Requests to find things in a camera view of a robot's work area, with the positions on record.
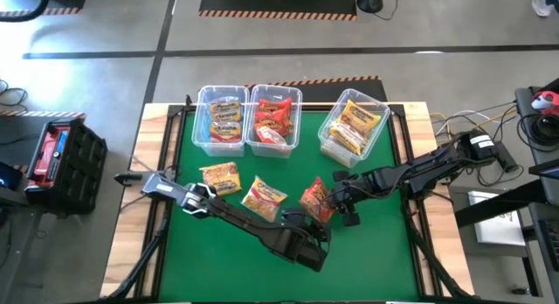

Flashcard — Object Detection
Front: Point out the red device in crate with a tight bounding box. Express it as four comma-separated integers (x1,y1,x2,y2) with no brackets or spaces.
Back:
32,125,71,183

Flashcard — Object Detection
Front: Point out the black power brick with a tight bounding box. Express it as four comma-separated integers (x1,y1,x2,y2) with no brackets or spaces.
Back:
495,142,521,174

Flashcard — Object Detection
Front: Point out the black keyboard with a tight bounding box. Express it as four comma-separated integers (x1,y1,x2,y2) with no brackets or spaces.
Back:
539,219,559,273

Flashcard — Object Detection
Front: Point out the green table mat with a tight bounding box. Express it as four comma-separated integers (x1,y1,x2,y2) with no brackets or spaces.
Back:
159,109,420,301

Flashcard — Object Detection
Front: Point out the black tablet with blue screen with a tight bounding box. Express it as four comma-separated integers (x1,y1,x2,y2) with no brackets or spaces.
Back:
528,159,559,181

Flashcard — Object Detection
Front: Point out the black metal bar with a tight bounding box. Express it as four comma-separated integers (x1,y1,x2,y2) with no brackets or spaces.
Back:
453,180,549,229

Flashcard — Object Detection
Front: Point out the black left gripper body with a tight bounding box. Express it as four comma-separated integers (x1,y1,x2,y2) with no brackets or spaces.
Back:
273,227,329,273

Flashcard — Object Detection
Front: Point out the red ramen noodle pack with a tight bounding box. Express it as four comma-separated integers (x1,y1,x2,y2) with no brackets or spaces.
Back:
299,176,336,225
257,96,293,114
255,123,289,147
254,109,293,135

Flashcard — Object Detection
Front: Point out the black plastic crate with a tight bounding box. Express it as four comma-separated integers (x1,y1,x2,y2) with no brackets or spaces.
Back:
24,118,109,217

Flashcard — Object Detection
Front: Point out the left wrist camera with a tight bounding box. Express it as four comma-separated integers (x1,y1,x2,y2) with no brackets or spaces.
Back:
281,209,307,226

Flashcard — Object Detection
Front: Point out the black device with blue light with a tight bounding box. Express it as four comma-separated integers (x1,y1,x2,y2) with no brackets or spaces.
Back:
0,161,24,205

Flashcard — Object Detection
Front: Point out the clear plastic bin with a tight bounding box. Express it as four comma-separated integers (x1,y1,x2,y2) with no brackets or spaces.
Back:
191,84,250,157
244,83,304,159
317,88,391,169

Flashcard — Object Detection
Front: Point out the black hose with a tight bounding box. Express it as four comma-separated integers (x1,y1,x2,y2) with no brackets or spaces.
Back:
0,0,50,24

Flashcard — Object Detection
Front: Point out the black desk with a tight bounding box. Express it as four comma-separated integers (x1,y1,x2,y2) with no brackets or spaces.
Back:
514,79,559,304

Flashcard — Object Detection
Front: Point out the yellow cable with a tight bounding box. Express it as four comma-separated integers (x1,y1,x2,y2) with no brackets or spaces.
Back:
430,109,519,143

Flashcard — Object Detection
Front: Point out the black floor stand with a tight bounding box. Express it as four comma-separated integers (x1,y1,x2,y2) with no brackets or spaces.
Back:
356,0,385,14

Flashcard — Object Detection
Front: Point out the white cable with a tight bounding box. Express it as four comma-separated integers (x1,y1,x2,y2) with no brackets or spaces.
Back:
436,102,516,137

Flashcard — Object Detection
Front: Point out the white paper sheet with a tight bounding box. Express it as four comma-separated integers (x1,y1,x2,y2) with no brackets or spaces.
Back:
467,190,527,247

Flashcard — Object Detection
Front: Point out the coiled black cable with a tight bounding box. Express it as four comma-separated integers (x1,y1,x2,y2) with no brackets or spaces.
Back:
517,114,559,153

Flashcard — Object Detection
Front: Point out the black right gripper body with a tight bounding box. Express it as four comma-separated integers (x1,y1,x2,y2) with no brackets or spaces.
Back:
334,169,385,227

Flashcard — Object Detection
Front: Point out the person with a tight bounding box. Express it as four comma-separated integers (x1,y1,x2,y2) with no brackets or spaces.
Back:
531,0,559,18

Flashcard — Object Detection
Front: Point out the red white object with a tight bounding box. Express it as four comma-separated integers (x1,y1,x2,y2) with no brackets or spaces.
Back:
531,90,559,116

